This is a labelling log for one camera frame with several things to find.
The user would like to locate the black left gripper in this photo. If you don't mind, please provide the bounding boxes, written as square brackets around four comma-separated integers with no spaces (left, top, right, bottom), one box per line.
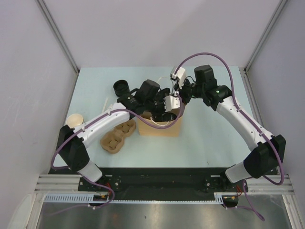
[144,88,173,124]

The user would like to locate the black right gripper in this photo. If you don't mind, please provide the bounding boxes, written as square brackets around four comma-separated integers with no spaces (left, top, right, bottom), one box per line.
[174,76,204,105]

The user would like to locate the brown paper bag white handles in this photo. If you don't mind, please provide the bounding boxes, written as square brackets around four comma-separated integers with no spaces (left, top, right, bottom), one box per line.
[137,75,185,138]

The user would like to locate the black plastic cup lid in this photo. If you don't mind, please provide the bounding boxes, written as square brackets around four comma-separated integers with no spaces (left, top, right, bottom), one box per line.
[153,112,177,122]

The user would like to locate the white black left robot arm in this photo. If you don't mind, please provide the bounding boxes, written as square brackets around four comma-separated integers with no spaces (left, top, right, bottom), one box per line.
[55,80,176,191]

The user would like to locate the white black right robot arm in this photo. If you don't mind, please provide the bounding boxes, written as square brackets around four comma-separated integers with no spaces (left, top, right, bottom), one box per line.
[172,65,286,191]

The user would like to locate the stack of black cup lids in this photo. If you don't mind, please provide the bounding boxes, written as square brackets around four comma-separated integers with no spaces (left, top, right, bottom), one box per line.
[113,80,130,97]

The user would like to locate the brown pulp cup carrier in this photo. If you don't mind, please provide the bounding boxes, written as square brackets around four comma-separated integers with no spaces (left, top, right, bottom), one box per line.
[100,119,136,154]

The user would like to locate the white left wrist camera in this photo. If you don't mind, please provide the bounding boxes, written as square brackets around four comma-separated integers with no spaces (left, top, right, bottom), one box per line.
[164,95,180,112]

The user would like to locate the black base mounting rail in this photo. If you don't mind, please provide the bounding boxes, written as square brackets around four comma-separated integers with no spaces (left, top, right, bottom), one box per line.
[49,167,248,201]

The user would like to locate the left aluminium frame post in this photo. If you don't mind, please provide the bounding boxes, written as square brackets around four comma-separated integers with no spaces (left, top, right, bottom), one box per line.
[35,0,80,75]

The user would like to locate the aluminium frame post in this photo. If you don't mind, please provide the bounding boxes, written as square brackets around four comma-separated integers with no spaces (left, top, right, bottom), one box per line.
[244,0,290,74]
[35,0,80,75]

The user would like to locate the white slotted cable duct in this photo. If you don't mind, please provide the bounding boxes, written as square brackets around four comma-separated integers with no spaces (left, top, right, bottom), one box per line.
[44,192,239,208]

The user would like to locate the right aluminium frame post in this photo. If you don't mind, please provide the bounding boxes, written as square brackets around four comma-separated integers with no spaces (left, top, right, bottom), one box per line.
[244,0,290,74]

